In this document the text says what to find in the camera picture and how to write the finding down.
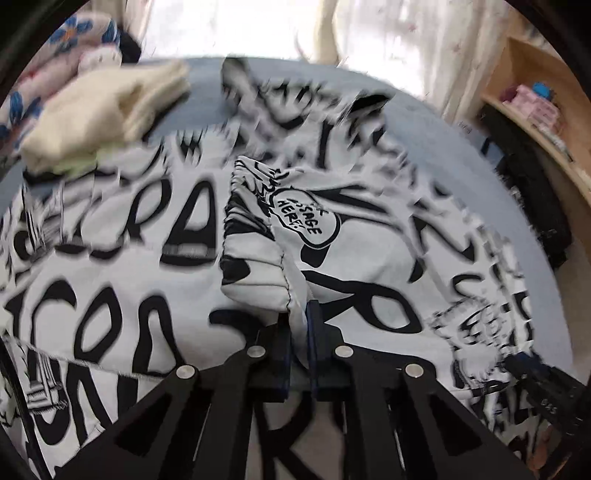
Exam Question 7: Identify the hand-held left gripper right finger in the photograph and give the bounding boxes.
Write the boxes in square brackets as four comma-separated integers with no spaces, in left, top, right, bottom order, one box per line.
[305,300,542,480]

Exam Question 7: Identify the light green cloth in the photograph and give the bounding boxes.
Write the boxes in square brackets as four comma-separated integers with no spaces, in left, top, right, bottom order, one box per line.
[53,142,123,175]

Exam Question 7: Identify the cream curtain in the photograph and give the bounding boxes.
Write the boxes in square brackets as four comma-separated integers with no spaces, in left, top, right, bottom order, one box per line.
[293,0,354,65]

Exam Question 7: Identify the folded cream cloth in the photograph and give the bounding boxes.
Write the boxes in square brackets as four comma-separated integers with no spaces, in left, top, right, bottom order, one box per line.
[21,60,192,176]

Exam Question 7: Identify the white cat plush toy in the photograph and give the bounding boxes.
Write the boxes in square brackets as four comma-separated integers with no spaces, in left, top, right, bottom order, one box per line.
[78,44,123,75]

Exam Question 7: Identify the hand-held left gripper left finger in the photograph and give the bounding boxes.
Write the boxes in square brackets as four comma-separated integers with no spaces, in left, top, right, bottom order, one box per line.
[55,318,293,480]

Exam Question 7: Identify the wooden shelf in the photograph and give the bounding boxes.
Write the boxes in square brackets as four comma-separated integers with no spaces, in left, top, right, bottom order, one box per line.
[479,14,591,210]

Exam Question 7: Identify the bed with blue sheet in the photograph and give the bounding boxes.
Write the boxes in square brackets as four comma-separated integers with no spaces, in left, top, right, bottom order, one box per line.
[134,55,575,370]

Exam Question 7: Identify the black bag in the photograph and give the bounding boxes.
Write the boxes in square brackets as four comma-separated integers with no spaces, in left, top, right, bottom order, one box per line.
[480,137,574,271]

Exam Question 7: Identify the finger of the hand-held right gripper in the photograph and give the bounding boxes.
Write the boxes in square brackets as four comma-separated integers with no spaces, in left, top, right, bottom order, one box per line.
[505,352,557,384]

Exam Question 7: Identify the floral blanket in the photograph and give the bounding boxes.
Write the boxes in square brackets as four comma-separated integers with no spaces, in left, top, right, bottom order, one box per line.
[0,11,122,155]

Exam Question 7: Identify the black fabric item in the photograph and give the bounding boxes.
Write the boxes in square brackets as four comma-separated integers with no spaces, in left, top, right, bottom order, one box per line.
[117,31,145,64]

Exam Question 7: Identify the white black printed garment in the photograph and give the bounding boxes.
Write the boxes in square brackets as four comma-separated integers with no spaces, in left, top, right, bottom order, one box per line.
[0,58,539,480]

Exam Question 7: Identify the pink box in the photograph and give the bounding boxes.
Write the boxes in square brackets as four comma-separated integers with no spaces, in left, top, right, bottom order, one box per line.
[512,85,560,124]

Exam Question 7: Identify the white sheer curtain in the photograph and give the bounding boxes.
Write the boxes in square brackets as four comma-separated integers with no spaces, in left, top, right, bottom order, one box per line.
[139,0,509,118]

